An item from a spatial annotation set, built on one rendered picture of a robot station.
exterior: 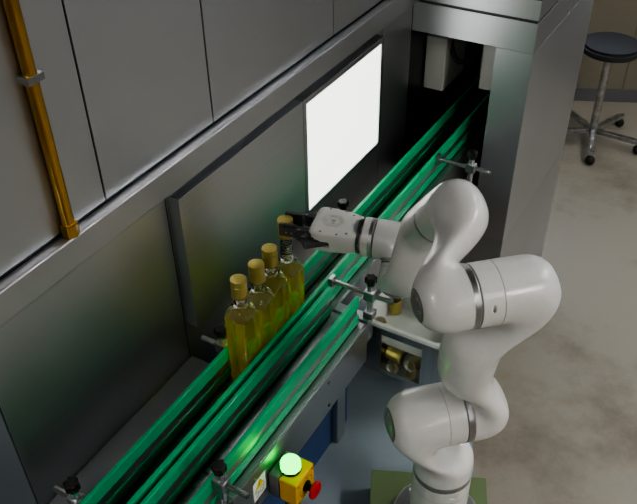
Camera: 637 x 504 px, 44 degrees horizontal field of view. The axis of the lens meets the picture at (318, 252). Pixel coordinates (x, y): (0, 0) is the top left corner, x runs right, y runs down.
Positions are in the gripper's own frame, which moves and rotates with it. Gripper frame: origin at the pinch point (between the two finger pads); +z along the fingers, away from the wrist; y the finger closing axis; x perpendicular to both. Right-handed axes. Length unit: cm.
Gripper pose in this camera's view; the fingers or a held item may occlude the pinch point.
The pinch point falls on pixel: (291, 224)
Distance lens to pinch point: 168.1
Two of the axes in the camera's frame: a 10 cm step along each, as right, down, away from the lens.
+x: 0.1, 7.9, 6.2
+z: -9.6, -1.6, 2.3
